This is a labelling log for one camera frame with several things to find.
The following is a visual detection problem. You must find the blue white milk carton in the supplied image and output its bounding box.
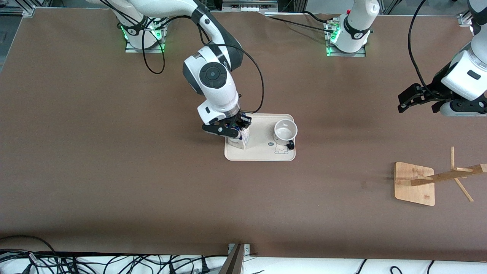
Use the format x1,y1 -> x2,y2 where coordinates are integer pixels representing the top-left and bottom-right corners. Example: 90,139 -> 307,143
227,127 -> 251,150

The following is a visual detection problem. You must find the thin black table cable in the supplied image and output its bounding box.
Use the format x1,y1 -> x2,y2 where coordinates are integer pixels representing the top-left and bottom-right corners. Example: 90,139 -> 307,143
266,15 -> 331,33

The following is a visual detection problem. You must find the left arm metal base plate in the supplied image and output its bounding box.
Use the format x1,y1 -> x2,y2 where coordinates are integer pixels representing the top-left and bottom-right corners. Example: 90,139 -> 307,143
326,46 -> 366,57

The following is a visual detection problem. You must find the grey equipment box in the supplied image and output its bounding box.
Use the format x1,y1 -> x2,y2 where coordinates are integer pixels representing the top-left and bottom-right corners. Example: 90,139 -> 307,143
222,0 -> 279,12

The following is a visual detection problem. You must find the black power plug cable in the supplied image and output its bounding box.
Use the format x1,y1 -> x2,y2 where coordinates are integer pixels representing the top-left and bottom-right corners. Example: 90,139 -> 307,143
167,256 -> 212,274

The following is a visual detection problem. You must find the white smiley cup black handle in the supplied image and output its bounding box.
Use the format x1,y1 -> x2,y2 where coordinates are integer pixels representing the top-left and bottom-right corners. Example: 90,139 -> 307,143
273,119 -> 298,150

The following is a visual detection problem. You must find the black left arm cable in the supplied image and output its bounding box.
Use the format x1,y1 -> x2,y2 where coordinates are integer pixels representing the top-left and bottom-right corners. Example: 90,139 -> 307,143
407,0 -> 438,97

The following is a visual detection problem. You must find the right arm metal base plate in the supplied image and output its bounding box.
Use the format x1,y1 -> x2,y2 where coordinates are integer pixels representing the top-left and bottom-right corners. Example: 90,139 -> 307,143
125,38 -> 166,53

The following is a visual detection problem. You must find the brown table cover sheet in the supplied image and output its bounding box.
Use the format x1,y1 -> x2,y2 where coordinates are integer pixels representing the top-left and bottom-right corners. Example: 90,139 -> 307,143
0,8 -> 487,263

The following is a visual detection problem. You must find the beige rabbit print tray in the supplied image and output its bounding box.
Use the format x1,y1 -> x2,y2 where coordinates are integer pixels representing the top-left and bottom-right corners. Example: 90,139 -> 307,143
224,113 -> 296,162

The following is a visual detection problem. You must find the dark metal post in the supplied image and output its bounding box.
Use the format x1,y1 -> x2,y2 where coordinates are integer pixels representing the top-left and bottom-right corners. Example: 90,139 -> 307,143
219,244 -> 246,274

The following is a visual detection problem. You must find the wooden cup rack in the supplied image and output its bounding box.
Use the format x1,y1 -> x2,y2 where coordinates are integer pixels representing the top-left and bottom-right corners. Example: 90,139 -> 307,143
394,147 -> 487,207

